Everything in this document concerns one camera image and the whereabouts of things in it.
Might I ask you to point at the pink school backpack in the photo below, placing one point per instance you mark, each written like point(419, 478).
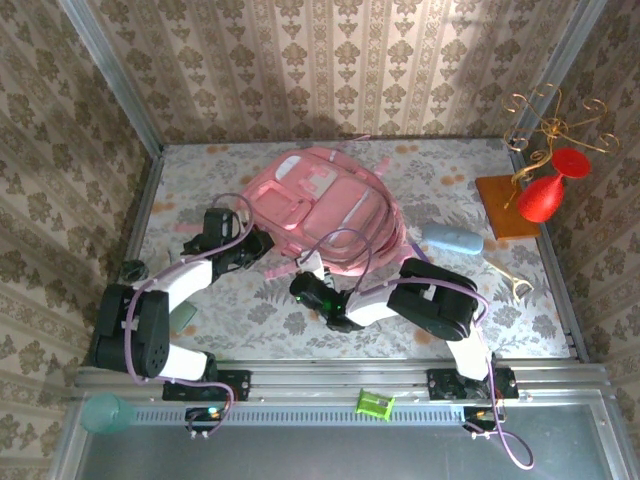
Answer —
point(330, 210)

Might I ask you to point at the light blue pencil case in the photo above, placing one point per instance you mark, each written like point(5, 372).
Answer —
point(452, 239)

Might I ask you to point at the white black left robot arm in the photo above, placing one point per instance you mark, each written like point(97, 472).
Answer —
point(185, 280)

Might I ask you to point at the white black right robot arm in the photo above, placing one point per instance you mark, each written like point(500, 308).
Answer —
point(370, 307)

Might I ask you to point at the floral table cover sheet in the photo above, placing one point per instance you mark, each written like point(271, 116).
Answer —
point(350, 340)

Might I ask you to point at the grey green flat card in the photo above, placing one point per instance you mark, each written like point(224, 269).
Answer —
point(185, 317)

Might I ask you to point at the glass bottle with black cap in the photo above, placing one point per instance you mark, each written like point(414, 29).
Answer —
point(134, 270)

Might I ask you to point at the green packet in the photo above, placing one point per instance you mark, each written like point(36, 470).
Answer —
point(375, 404)

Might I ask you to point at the grey metal shelf plate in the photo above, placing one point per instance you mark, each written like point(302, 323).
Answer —
point(320, 450)

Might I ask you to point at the gold metal peeler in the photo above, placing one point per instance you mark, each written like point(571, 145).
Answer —
point(512, 282)

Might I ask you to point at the wooden base board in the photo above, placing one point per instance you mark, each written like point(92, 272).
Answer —
point(500, 200)

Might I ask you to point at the teal plastic cup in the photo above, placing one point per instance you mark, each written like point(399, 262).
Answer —
point(105, 414)

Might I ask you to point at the red plastic goblet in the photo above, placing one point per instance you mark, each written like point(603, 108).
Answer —
point(542, 197)

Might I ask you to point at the aluminium front rail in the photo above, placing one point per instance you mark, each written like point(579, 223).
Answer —
point(325, 372)

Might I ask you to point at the aluminium table side rail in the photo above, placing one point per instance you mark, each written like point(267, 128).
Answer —
point(142, 200)
point(571, 330)

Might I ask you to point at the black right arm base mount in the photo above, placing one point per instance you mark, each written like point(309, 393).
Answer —
point(442, 385)

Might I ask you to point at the aluminium corner post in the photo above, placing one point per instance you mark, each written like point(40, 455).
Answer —
point(560, 65)
point(110, 75)

